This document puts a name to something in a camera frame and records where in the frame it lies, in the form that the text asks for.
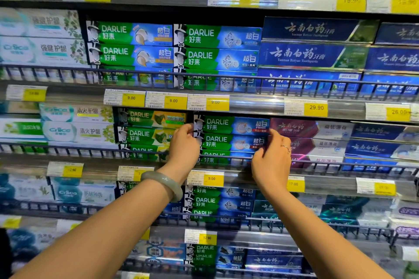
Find maroon and white toothpaste box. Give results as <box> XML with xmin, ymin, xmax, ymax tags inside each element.
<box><xmin>291</xmin><ymin>155</ymin><xmax>343</xmax><ymax>172</ymax></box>
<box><xmin>270</xmin><ymin>117</ymin><xmax>355</xmax><ymax>141</ymax></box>
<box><xmin>289</xmin><ymin>138</ymin><xmax>348</xmax><ymax>157</ymax></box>

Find green blue round-print toothpaste box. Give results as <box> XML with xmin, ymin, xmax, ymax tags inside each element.
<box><xmin>198</xmin><ymin>150</ymin><xmax>263</xmax><ymax>165</ymax></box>
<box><xmin>194</xmin><ymin>115</ymin><xmax>270</xmax><ymax>135</ymax></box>
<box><xmin>196</xmin><ymin>133</ymin><xmax>270</xmax><ymax>153</ymax></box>

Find white leaf-print toothpaste box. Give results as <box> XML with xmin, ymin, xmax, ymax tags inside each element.
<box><xmin>0</xmin><ymin>36</ymin><xmax>88</xmax><ymax>66</ymax></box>
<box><xmin>0</xmin><ymin>7</ymin><xmax>82</xmax><ymax>39</ymax></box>

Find dark teal toothpaste boxes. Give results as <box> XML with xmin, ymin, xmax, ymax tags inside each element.
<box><xmin>253</xmin><ymin>192</ymin><xmax>392</xmax><ymax>228</ymax></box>

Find white yellow-flower toothpaste box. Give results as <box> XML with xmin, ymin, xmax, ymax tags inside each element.
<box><xmin>42</xmin><ymin>121</ymin><xmax>116</xmax><ymax>143</ymax></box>
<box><xmin>39</xmin><ymin>103</ymin><xmax>115</xmax><ymax>123</ymax></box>

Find person's right forearm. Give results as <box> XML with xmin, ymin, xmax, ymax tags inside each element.
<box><xmin>260</xmin><ymin>185</ymin><xmax>395</xmax><ymax>279</ymax></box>

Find green blue shell-print toothpaste box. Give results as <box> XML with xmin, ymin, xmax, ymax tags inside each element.
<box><xmin>87</xmin><ymin>43</ymin><xmax>174</xmax><ymax>68</ymax></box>
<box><xmin>86</xmin><ymin>21</ymin><xmax>173</xmax><ymax>47</ymax></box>
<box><xmin>97</xmin><ymin>66</ymin><xmax>174</xmax><ymax>88</ymax></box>

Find stacks of dark blue toothpaste boxes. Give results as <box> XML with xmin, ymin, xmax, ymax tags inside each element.
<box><xmin>257</xmin><ymin>16</ymin><xmax>419</xmax><ymax>98</ymax></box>

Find white purple toothpaste box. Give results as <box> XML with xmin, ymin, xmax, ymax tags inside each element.
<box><xmin>390</xmin><ymin>218</ymin><xmax>419</xmax><ymax>237</ymax></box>
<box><xmin>391</xmin><ymin>200</ymin><xmax>419</xmax><ymax>220</ymax></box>

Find pale green jade bangle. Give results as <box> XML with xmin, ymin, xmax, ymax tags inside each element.
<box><xmin>141</xmin><ymin>171</ymin><xmax>183</xmax><ymax>203</ymax></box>

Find orange and blue toothpaste box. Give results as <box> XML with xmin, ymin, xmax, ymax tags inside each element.
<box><xmin>132</xmin><ymin>240</ymin><xmax>187</xmax><ymax>264</ymax></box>

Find person's left forearm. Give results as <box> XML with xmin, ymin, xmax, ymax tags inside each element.
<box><xmin>10</xmin><ymin>164</ymin><xmax>191</xmax><ymax>279</ymax></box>

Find person's right hand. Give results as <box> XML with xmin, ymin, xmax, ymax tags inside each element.
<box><xmin>251</xmin><ymin>129</ymin><xmax>292</xmax><ymax>192</ymax></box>

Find green black charcoal toothpaste box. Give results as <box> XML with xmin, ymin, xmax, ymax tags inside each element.
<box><xmin>186</xmin><ymin>244</ymin><xmax>246</xmax><ymax>256</ymax></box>
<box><xmin>187</xmin><ymin>255</ymin><xmax>245</xmax><ymax>269</ymax></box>

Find white green toothpaste box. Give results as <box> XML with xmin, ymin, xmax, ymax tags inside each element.
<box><xmin>0</xmin><ymin>117</ymin><xmax>44</xmax><ymax>139</ymax></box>

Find white teal toothpaste box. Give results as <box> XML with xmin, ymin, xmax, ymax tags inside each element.
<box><xmin>50</xmin><ymin>177</ymin><xmax>117</xmax><ymax>206</ymax></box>
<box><xmin>0</xmin><ymin>174</ymin><xmax>55</xmax><ymax>203</ymax></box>

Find navy and white toothpaste box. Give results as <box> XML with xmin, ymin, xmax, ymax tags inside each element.
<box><xmin>341</xmin><ymin>157</ymin><xmax>399</xmax><ymax>174</ymax></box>
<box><xmin>350</xmin><ymin>121</ymin><xmax>419</xmax><ymax>143</ymax></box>
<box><xmin>345</xmin><ymin>139</ymin><xmax>419</xmax><ymax>160</ymax></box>

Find person's left hand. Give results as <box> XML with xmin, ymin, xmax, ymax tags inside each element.
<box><xmin>165</xmin><ymin>123</ymin><xmax>201</xmax><ymax>175</ymax></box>

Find green blue diamond-print toothpaste box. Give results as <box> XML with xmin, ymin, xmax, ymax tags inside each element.
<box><xmin>185</xmin><ymin>185</ymin><xmax>256</xmax><ymax>198</ymax></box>
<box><xmin>184</xmin><ymin>195</ymin><xmax>255</xmax><ymax>213</ymax></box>
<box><xmin>173</xmin><ymin>24</ymin><xmax>263</xmax><ymax>50</ymax></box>
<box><xmin>174</xmin><ymin>47</ymin><xmax>260</xmax><ymax>72</ymax></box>
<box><xmin>183</xmin><ymin>209</ymin><xmax>251</xmax><ymax>224</ymax></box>
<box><xmin>174</xmin><ymin>70</ymin><xmax>258</xmax><ymax>92</ymax></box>

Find dark green leaf toothpaste box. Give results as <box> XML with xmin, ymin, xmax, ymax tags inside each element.
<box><xmin>120</xmin><ymin>144</ymin><xmax>170</xmax><ymax>162</ymax></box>
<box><xmin>117</xmin><ymin>108</ymin><xmax>187</xmax><ymax>129</ymax></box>
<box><xmin>117</xmin><ymin>127</ymin><xmax>178</xmax><ymax>147</ymax></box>

